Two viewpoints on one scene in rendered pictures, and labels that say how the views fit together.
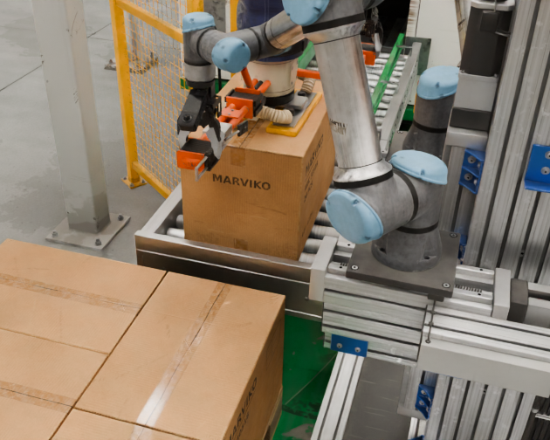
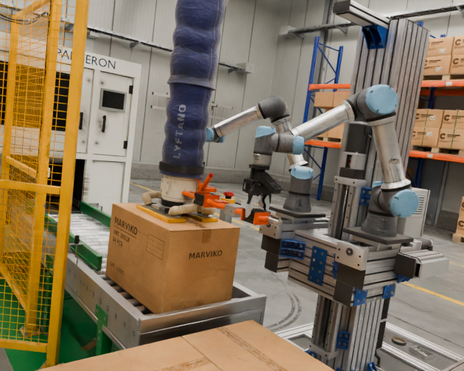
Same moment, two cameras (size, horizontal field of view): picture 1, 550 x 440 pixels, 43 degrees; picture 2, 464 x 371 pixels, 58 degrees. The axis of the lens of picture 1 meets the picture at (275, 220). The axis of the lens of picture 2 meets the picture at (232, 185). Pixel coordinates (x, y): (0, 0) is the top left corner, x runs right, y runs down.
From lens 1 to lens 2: 1.86 m
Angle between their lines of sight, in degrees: 58
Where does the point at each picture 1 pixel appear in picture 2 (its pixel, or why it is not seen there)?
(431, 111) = (307, 185)
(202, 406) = not seen: outside the picture
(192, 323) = (244, 350)
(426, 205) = not seen: hidden behind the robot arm
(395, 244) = (389, 224)
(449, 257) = not seen: hidden behind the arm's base
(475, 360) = (434, 263)
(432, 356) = (424, 269)
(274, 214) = (222, 272)
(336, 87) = (395, 142)
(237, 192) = (202, 263)
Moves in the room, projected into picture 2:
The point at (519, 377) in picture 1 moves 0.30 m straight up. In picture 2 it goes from (443, 266) to (454, 201)
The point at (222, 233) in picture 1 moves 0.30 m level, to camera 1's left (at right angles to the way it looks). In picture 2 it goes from (188, 299) to (138, 317)
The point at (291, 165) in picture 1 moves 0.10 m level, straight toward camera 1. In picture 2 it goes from (234, 234) to (251, 239)
